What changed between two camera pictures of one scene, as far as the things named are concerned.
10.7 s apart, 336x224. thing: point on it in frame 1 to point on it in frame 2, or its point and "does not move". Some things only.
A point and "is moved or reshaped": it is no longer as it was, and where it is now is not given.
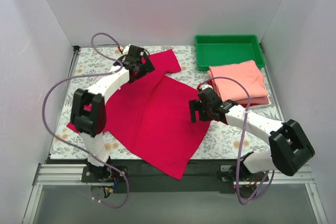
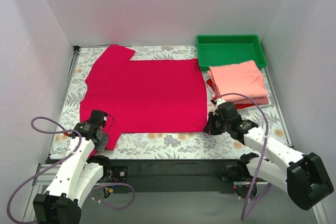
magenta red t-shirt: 152,120 is moved or reshaped
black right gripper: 198,109 to 213,125
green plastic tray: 212,50 does not move
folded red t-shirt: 210,83 does not move
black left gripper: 146,64 to 102,140
